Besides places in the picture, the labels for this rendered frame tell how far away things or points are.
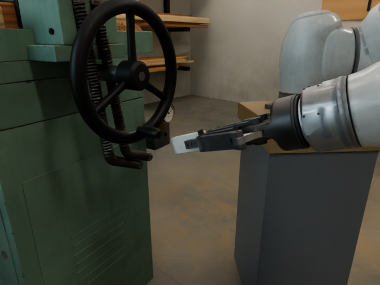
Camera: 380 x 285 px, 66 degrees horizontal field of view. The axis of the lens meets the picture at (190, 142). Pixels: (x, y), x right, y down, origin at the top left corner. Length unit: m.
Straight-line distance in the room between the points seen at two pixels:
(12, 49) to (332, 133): 0.58
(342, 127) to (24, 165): 0.61
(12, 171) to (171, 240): 0.89
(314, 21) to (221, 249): 0.97
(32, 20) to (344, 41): 0.73
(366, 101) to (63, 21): 0.51
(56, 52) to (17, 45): 0.10
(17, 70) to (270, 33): 3.55
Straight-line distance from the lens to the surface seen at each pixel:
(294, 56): 0.87
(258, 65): 4.08
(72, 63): 0.53
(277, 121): 0.40
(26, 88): 0.70
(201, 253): 1.36
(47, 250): 0.84
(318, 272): 1.08
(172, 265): 1.31
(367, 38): 0.89
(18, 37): 0.69
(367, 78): 0.38
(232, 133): 0.40
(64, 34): 0.63
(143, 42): 0.91
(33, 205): 0.76
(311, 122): 0.38
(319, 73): 0.87
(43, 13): 0.67
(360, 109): 0.37
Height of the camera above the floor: 0.89
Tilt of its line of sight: 20 degrees down
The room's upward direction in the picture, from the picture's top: straight up
